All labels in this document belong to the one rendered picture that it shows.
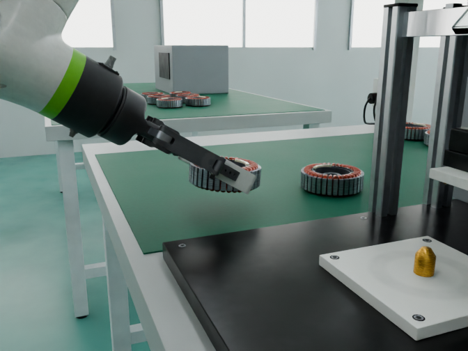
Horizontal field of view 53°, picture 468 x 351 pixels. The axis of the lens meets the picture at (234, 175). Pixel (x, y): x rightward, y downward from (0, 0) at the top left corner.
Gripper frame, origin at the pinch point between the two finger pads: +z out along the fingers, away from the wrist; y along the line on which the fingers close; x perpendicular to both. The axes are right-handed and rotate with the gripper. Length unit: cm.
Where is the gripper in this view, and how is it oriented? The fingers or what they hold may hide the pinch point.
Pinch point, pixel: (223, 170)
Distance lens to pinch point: 73.7
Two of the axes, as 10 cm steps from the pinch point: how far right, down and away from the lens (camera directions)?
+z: 7.4, 4.0, 5.4
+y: -4.9, -2.3, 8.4
